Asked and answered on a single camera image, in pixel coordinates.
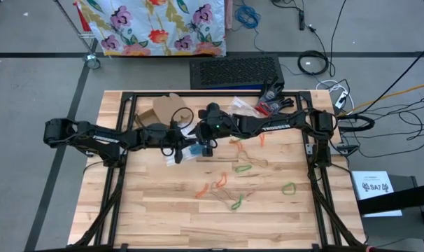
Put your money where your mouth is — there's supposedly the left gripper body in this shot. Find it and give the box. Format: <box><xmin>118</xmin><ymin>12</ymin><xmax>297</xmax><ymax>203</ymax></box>
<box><xmin>143</xmin><ymin>122</ymin><xmax>185</xmax><ymax>148</ymax></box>

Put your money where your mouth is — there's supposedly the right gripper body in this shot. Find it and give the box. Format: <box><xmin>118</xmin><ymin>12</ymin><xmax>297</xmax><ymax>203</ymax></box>
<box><xmin>197</xmin><ymin>103</ymin><xmax>236</xmax><ymax>141</ymax></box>

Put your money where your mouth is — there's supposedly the clear zip bag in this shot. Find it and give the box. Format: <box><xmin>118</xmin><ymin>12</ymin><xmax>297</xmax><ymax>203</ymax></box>
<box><xmin>182</xmin><ymin>138</ymin><xmax>215</xmax><ymax>159</ymax></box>
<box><xmin>229</xmin><ymin>96</ymin><xmax>262</xmax><ymax>120</ymax></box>

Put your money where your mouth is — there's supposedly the large tan rubber band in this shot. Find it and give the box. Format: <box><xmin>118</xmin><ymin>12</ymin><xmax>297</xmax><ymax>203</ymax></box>
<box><xmin>210</xmin><ymin>181</ymin><xmax>236</xmax><ymax>212</ymax></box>

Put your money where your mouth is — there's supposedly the stack of clear bags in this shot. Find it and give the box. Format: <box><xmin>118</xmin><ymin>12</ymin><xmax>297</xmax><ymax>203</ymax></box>
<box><xmin>164</xmin><ymin>148</ymin><xmax>199</xmax><ymax>168</ymax></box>

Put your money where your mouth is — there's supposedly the open cardboard box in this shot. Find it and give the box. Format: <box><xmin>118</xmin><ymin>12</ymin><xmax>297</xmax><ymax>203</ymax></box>
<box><xmin>133</xmin><ymin>92</ymin><xmax>192</xmax><ymax>127</ymax></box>

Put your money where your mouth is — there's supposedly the black perforated computer case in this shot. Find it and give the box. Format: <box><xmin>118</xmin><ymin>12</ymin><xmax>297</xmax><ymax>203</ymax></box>
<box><xmin>189</xmin><ymin>55</ymin><xmax>285</xmax><ymax>91</ymax></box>

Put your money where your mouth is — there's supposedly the red resistance band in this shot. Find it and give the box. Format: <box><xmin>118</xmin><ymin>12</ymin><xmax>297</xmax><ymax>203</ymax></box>
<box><xmin>254</xmin><ymin>97</ymin><xmax>295</xmax><ymax>117</ymax></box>

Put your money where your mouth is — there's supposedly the floral print curtain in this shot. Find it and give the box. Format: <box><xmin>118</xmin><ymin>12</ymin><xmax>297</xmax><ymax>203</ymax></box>
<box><xmin>73</xmin><ymin>0</ymin><xmax>227</xmax><ymax>58</ymax></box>

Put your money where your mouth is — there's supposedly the pink hanging cloth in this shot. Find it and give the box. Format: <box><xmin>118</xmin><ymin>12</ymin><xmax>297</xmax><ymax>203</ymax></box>
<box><xmin>225</xmin><ymin>0</ymin><xmax>233</xmax><ymax>30</ymax></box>

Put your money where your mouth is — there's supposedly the white power strip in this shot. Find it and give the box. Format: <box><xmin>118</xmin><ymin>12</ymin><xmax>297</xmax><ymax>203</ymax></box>
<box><xmin>316</xmin><ymin>79</ymin><xmax>355</xmax><ymax>110</ymax></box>

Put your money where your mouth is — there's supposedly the red hanging cloth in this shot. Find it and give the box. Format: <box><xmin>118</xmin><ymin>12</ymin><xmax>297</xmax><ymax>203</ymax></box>
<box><xmin>73</xmin><ymin>1</ymin><xmax>92</xmax><ymax>33</ymax></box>

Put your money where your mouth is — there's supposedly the white paper sign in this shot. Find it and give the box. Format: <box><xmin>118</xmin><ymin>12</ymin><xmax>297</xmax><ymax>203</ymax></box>
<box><xmin>351</xmin><ymin>170</ymin><xmax>404</xmax><ymax>218</ymax></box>

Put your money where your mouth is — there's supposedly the grey side table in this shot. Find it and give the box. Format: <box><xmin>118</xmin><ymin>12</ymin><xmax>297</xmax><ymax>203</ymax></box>
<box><xmin>358</xmin><ymin>174</ymin><xmax>424</xmax><ymax>252</ymax></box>

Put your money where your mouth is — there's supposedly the black bar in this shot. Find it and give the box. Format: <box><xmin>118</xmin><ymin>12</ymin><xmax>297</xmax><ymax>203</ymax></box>
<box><xmin>357</xmin><ymin>181</ymin><xmax>424</xmax><ymax>216</ymax></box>

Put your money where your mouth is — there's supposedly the blue cable coil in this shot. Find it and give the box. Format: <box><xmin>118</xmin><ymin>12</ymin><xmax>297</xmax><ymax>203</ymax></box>
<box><xmin>234</xmin><ymin>3</ymin><xmax>267</xmax><ymax>53</ymax></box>

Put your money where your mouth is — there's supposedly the black cable coil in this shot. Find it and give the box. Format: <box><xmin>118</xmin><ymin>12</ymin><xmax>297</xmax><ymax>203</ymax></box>
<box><xmin>297</xmin><ymin>50</ymin><xmax>330</xmax><ymax>77</ymax></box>

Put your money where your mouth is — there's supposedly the thick black cable loop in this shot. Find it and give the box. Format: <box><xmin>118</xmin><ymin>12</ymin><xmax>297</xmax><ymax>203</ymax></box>
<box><xmin>339</xmin><ymin>112</ymin><xmax>376</xmax><ymax>133</ymax></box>

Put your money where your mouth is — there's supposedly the yellow floor cable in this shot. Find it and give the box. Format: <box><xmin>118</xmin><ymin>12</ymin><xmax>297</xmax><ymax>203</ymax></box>
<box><xmin>341</xmin><ymin>80</ymin><xmax>424</xmax><ymax>116</ymax></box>

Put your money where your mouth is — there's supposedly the long black floor cable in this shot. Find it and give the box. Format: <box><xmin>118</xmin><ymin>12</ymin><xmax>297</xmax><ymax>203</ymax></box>
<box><xmin>358</xmin><ymin>48</ymin><xmax>424</xmax><ymax>116</ymax></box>

